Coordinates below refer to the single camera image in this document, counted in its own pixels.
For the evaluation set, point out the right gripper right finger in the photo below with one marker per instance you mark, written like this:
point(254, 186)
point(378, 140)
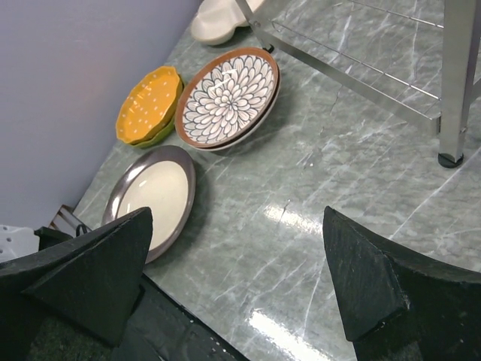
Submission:
point(397, 304)

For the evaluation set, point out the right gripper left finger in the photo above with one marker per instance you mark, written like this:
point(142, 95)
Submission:
point(72, 301)

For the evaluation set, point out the dark brown rimmed plate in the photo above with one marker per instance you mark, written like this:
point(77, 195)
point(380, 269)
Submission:
point(164, 180)

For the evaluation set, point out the orange dotted scalloped plate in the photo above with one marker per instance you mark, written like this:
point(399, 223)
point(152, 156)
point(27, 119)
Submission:
point(148, 105)

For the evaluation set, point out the floral patterned plate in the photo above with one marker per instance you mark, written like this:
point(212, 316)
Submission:
point(227, 97)
point(252, 129)

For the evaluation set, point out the cream divided plate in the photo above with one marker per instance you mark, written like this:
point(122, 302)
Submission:
point(216, 21)

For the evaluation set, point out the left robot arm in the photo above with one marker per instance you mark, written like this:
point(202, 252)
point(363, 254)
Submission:
point(16, 242)

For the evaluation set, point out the steel dish rack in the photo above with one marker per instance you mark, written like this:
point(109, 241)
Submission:
point(418, 60)

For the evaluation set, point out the aluminium rail frame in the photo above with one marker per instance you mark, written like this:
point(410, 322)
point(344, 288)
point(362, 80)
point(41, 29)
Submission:
point(65, 221)

